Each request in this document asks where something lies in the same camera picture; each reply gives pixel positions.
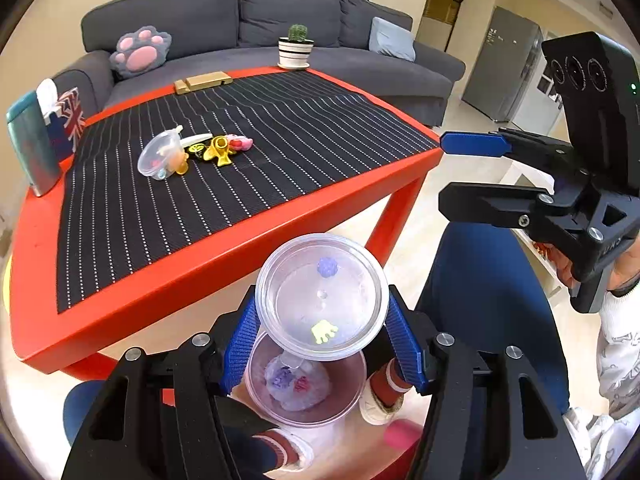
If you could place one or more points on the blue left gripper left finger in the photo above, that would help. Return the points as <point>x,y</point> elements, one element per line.
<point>240,345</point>

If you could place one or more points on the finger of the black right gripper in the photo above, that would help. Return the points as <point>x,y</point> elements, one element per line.
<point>505,206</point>

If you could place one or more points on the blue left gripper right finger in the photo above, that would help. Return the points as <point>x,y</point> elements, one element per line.
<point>409,353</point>

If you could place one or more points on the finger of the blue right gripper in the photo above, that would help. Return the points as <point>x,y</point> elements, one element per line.
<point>474,144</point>

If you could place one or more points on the purple paper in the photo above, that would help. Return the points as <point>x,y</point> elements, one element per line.
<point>279,378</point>

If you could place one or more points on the pink paper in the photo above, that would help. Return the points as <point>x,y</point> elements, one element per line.
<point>302,384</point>

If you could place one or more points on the clear round container lid side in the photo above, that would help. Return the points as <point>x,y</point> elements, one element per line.
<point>322,297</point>

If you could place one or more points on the orange toy charm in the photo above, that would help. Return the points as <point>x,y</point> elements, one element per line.
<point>219,150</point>

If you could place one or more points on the yellow smiley keychain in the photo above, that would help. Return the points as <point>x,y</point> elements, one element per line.
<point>197,150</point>

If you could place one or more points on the clear round container with toys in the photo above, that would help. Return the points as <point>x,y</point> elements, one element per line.
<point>163,155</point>

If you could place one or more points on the pink dragon keychain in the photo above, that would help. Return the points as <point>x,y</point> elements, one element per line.
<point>239,143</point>

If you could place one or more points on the pink trash bin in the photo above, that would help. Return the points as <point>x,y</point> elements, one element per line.
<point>312,395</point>

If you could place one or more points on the blue trouser leg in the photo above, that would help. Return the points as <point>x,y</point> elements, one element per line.
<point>482,290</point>

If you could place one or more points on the red table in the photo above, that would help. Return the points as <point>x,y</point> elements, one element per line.
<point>48,339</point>

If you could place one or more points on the grey refrigerator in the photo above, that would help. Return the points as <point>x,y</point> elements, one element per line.
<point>504,66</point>

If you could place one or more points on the light blue cushion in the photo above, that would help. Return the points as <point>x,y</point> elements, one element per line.
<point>389,39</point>

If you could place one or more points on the potted cactus striped pot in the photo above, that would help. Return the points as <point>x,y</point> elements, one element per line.
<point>294,48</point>

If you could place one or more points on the black striped table mat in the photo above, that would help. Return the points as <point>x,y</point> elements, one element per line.
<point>307,133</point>

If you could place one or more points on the white plastic hook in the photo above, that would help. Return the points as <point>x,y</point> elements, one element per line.
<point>197,138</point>

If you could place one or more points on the grey fabric sofa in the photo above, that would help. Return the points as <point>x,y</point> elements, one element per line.
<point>210,35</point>

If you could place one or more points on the wooden phone stand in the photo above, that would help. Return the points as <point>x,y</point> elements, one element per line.
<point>201,82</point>

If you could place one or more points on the union jack tissue box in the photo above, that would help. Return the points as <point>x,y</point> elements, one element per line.
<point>64,118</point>

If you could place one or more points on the paw shaped cushion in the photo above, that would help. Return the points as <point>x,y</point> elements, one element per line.
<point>141,51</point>

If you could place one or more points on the teal thermos bottle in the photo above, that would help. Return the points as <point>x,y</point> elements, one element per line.
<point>28,134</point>

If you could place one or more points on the black tracking camera box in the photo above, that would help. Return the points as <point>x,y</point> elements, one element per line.
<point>598,82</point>

